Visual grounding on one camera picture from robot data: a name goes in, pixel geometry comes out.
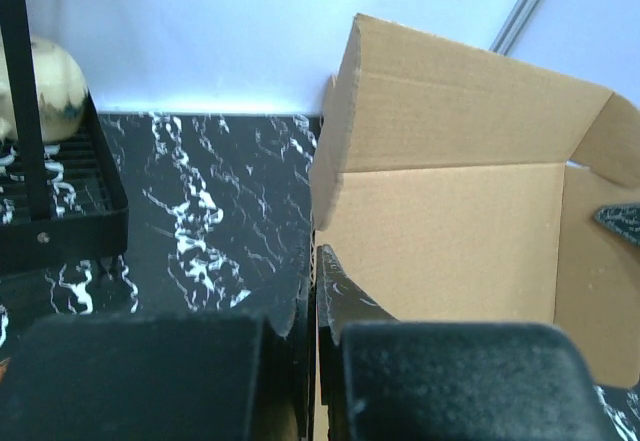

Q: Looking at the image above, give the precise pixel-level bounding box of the brown cardboard box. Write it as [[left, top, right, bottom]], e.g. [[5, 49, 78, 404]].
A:
[[307, 12, 640, 441]]

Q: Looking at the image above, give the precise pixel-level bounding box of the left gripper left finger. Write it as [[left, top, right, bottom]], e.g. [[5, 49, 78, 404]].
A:
[[267, 245, 315, 440]]

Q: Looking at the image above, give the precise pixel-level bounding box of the small cream plate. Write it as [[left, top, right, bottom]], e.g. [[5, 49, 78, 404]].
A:
[[31, 35, 89, 144]]

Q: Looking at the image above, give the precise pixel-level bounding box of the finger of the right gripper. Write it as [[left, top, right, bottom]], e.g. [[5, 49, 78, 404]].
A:
[[594, 203, 640, 246]]

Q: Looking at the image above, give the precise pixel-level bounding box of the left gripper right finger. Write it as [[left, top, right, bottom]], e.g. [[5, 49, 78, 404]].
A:
[[316, 244, 400, 440]]

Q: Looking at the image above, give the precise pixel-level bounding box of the black wire dish rack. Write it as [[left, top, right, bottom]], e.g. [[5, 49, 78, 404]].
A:
[[1, 0, 129, 276]]

